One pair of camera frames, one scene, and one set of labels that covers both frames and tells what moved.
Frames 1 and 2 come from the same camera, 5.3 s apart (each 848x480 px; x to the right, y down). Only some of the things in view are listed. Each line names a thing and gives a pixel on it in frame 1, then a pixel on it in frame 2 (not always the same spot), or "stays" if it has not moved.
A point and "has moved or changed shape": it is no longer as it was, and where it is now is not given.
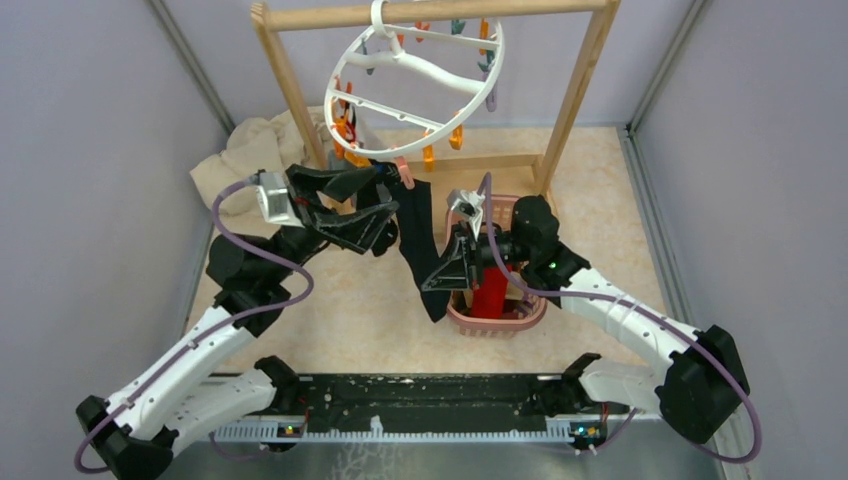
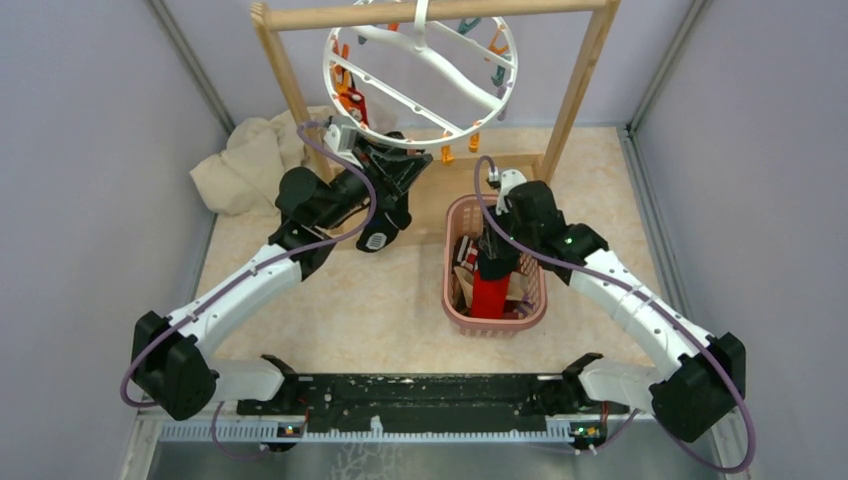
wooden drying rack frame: (550, 162) stays
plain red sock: (488, 300) stays
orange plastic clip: (428, 156) -> (446, 154)
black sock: (415, 240) has moved or changed shape
